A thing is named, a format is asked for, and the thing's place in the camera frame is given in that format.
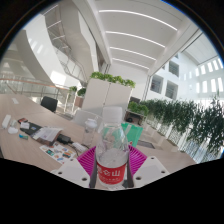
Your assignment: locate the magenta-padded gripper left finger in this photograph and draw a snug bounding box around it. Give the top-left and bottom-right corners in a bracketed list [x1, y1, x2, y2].
[52, 145, 99, 190]

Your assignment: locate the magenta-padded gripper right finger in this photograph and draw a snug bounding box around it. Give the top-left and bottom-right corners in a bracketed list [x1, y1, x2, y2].
[125, 144, 171, 189]

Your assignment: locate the clear red-labelled water bottle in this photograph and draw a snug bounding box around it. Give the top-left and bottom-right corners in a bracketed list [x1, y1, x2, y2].
[94, 105, 130, 191]

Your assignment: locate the colourful sticker sheet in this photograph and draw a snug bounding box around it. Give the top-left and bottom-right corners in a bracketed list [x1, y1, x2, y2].
[39, 142, 78, 163]

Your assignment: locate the black rectangular box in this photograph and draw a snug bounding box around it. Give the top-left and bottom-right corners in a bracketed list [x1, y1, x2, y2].
[56, 133, 74, 145]

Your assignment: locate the clear shaker bottle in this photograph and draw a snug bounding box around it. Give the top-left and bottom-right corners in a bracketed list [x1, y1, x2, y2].
[82, 118, 99, 148]

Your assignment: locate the open notebook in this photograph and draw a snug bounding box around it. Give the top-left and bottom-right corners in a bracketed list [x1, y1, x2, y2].
[32, 125, 64, 147]

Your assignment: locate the black flat pouch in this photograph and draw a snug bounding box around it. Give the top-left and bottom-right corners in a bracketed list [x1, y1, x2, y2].
[17, 117, 43, 136]

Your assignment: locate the row of green trees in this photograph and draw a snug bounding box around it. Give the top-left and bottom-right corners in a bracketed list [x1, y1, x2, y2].
[139, 96, 224, 161]

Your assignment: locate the black office chair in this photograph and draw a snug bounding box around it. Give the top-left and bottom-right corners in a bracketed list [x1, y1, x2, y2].
[40, 95, 59, 113]

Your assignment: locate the small potted green plant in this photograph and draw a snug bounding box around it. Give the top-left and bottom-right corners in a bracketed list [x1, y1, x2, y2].
[74, 87, 88, 108]
[68, 85, 78, 101]

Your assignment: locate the white cabinet with plants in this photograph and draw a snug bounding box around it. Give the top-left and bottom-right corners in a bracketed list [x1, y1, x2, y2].
[81, 70, 137, 116]

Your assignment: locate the white power adapter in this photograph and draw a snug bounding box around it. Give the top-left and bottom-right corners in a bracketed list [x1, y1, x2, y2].
[0, 114, 13, 130]

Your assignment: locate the black cable with plug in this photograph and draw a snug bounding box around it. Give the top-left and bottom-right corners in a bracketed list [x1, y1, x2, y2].
[68, 141, 91, 156]

